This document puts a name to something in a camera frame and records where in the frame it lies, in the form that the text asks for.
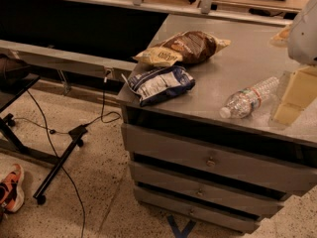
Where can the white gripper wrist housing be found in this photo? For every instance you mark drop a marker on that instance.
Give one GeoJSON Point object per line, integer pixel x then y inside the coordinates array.
{"type": "Point", "coordinates": [304, 34]}

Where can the clear plastic water bottle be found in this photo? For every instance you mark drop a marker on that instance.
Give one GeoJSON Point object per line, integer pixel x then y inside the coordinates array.
{"type": "Point", "coordinates": [244, 102]}

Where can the yellow packet on table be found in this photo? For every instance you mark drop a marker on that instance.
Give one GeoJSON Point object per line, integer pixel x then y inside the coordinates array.
{"type": "Point", "coordinates": [281, 38]}

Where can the grey drawer cabinet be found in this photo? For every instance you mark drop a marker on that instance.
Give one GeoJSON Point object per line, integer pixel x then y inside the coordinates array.
{"type": "Point", "coordinates": [229, 176]}

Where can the brown and yellow chip bag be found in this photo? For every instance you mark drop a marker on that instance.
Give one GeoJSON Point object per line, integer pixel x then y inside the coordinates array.
{"type": "Point", "coordinates": [188, 47]}

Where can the blue and white snack bag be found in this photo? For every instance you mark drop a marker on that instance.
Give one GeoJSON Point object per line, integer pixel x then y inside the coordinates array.
{"type": "Point", "coordinates": [160, 84]}

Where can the grey long bench shelf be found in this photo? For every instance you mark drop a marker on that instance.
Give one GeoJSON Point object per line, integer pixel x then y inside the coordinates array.
{"type": "Point", "coordinates": [66, 61]}

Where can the orange and white sneaker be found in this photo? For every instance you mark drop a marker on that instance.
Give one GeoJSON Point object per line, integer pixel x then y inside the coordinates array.
{"type": "Point", "coordinates": [11, 192]}

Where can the black rolling stand frame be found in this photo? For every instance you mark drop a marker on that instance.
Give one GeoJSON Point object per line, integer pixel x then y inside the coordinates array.
{"type": "Point", "coordinates": [20, 135]}

